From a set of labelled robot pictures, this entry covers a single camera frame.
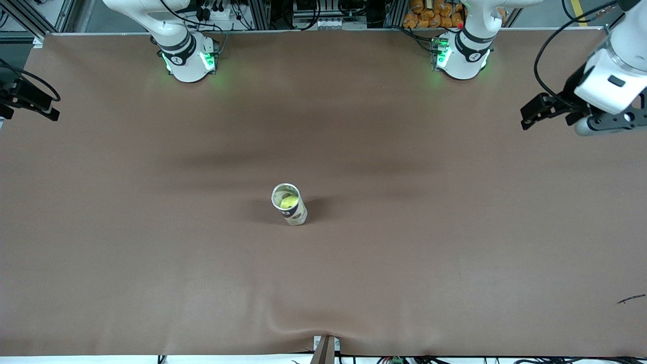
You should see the aluminium equipment rack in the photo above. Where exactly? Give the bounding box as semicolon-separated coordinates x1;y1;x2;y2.
243;0;405;30

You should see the brown table cover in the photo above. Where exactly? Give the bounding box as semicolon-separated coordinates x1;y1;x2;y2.
0;29;647;357

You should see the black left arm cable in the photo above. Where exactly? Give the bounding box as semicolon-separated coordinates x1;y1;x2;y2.
533;0;622;112

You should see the brown mount bracket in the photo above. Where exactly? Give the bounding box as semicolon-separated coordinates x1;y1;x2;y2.
312;335;341;364

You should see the orange bagged goods pile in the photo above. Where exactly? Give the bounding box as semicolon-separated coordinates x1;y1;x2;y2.
403;0;466;29

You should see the aluminium frame strut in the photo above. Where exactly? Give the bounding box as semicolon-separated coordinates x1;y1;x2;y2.
0;0;76;43

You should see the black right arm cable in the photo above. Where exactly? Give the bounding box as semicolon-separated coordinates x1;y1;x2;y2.
0;58;62;103

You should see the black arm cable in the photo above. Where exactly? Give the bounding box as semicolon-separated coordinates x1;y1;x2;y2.
0;58;62;103
533;0;622;112

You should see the white power strip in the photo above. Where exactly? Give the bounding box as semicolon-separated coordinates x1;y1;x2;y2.
195;0;238;23

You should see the clear blue-label tennis ball can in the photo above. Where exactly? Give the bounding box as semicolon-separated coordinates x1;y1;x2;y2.
271;183;308;226

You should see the aluminium frame corner post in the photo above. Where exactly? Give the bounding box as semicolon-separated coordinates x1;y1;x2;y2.
603;0;647;41

